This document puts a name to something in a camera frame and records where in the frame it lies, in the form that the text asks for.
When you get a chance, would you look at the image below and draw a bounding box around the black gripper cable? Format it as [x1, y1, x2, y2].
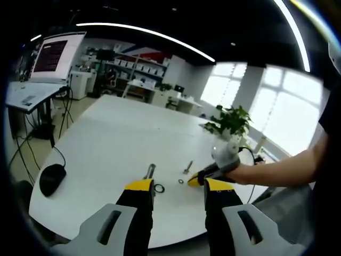
[238, 146, 263, 166]

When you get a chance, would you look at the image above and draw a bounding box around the large display screen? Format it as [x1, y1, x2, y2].
[29, 31, 87, 83]

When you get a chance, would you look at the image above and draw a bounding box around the white office desk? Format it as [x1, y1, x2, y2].
[167, 95, 203, 117]
[125, 79, 158, 103]

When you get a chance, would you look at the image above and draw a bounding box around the grey mesh chair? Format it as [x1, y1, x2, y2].
[253, 183, 318, 245]

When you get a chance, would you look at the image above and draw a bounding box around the white cabinet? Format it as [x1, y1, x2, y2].
[69, 70, 94, 100]

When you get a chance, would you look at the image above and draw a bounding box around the thick threaded metal stud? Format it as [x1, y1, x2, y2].
[142, 164, 157, 182]

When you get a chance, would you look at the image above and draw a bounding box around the large window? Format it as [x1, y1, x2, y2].
[202, 62, 327, 158]

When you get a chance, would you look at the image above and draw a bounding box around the curved ceiling light strip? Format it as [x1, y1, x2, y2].
[274, 0, 311, 73]

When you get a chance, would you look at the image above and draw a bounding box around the green potted plant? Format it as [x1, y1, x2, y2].
[204, 105, 253, 142]

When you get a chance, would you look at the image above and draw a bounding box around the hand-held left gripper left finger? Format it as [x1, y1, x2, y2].
[51, 178, 156, 256]

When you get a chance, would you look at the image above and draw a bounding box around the white standing desk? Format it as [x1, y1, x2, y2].
[5, 81, 69, 147]

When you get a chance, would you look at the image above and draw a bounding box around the black mouse cable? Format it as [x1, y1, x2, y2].
[53, 146, 67, 167]

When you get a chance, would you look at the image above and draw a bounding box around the storage shelving with boxes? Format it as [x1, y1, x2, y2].
[106, 54, 171, 89]

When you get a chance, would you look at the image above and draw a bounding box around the black computer mouse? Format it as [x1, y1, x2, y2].
[39, 164, 67, 197]

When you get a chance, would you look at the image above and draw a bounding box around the black power strip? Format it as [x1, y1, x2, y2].
[28, 127, 55, 141]

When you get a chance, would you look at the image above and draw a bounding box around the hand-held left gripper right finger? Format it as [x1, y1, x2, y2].
[204, 178, 307, 256]

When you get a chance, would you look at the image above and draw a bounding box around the person's black shirt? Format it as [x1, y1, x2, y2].
[318, 87, 341, 185]

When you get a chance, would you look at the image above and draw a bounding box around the long ceiling light strip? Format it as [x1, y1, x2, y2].
[76, 22, 216, 62]

